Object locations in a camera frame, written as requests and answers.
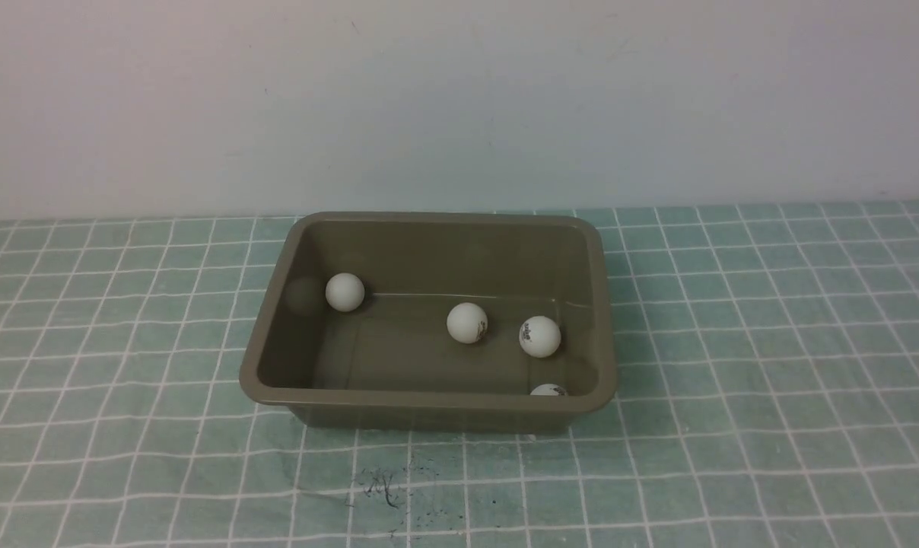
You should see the white ball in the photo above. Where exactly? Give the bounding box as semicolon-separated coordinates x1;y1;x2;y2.
518;316;561;358
446;302;488;346
325;272;365;313
530;383;568;397

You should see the olive green plastic bin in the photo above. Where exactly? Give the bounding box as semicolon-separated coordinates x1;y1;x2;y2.
238;212;618;434

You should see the green checkered tablecloth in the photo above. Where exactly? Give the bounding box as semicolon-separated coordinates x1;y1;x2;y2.
0;201;919;547

